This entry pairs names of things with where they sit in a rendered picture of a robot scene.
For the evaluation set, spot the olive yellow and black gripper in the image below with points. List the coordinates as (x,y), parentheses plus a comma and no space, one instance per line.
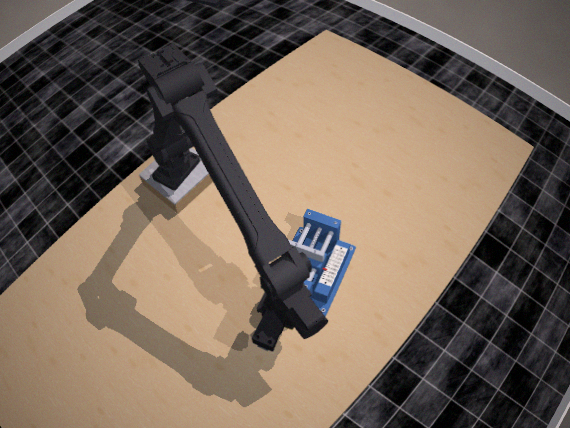
(259,309)

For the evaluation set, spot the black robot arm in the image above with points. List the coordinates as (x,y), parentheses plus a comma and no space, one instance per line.
(264,240)

